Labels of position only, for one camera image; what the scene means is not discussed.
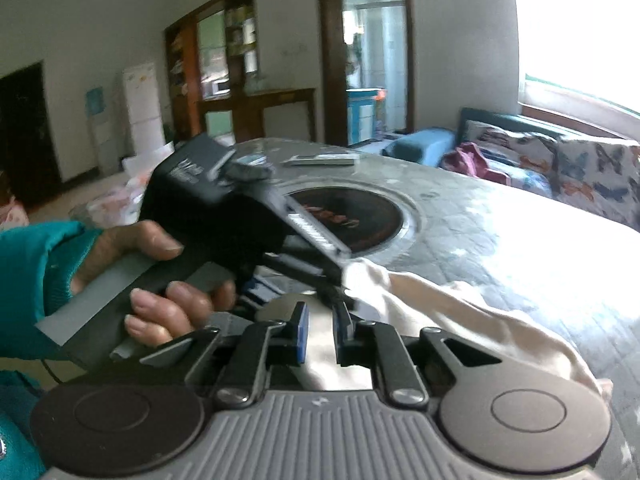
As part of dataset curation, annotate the cream knit garment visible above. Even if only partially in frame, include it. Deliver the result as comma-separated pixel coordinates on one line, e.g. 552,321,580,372
288,259,613,401

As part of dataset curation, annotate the teal sleeve left forearm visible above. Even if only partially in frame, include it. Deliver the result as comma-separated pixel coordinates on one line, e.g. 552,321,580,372
0,219,104,480

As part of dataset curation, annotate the person's left hand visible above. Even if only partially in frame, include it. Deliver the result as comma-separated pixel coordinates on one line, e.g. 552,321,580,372
70,221,236,347

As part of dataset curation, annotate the round black induction cooktop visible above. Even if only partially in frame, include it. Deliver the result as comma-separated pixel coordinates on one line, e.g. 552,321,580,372
290,186,404,255

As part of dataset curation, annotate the wooden shelf cabinet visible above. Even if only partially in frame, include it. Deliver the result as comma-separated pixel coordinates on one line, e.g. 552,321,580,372
164,0,318,143

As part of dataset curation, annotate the grey remote control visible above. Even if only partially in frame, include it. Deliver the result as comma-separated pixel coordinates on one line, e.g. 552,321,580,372
282,153,359,167

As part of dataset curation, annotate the white refrigerator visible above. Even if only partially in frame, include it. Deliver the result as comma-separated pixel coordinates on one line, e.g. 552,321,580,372
122,63,165,155

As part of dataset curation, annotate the quilted grey table cover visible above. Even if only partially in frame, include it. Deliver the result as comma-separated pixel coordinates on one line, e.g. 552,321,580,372
238,139,639,479

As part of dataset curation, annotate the blue sofa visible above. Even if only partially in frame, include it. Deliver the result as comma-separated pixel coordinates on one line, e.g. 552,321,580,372
382,106,640,231

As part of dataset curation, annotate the blue white cabinet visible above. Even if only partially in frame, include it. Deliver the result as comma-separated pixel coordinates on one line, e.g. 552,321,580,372
346,88,386,145

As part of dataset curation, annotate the pink cloth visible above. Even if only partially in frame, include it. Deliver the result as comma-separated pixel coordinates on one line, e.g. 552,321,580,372
439,142,511,185

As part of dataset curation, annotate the long butterfly print pillow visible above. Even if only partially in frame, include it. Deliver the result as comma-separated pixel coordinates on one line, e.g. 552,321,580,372
463,120,556,198

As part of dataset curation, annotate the square butterfly print pillow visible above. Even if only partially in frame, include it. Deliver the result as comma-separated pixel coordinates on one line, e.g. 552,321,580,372
555,136,639,230

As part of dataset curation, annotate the window with green frame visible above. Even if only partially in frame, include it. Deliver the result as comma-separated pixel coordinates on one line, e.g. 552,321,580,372
518,0,639,113

